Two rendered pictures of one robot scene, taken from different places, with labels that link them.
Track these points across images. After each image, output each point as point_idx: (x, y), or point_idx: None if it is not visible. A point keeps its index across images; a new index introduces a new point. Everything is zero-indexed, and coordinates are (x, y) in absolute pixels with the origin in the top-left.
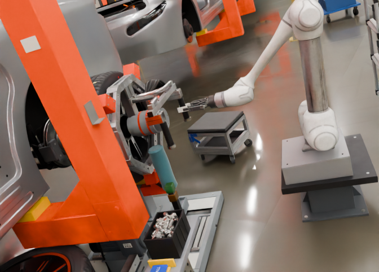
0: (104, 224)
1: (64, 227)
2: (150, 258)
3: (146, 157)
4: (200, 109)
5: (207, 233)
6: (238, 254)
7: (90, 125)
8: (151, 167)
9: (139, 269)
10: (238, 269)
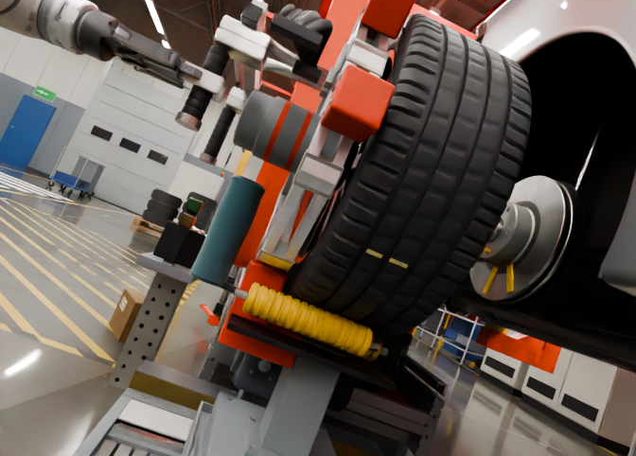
0: None
1: None
2: None
3: (301, 260)
4: (146, 73)
5: (86, 447)
6: (7, 429)
7: None
8: (260, 242)
9: (223, 317)
10: (26, 407)
